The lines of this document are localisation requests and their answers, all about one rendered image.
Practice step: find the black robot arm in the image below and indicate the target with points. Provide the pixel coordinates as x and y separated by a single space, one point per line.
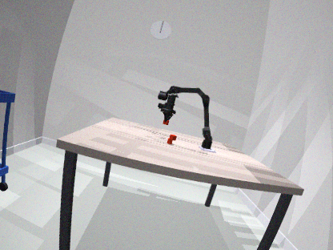
207 142

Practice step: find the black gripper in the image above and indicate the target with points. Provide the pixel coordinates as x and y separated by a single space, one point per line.
168 111

